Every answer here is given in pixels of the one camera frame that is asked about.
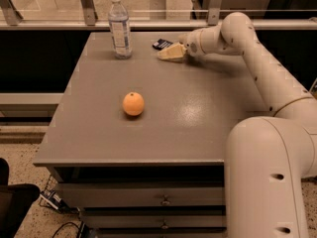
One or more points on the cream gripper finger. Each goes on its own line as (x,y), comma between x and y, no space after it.
(175,52)

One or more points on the wire basket on floor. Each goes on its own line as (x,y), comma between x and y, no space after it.
(49,198)

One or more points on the clear plastic water bottle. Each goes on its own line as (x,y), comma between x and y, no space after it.
(119,24)

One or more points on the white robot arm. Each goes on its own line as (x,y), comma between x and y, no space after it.
(266,157)

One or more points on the grey drawer cabinet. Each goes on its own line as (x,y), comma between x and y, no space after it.
(115,168)

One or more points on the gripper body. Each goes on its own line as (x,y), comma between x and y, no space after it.
(191,44)

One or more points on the metal window railing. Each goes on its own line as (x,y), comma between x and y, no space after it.
(156,14)

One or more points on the orange fruit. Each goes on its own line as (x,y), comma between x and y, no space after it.
(133,104)

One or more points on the upper drawer knob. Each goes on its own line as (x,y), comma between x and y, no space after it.
(165,201)

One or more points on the black office chair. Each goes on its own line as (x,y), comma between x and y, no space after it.
(15,202)

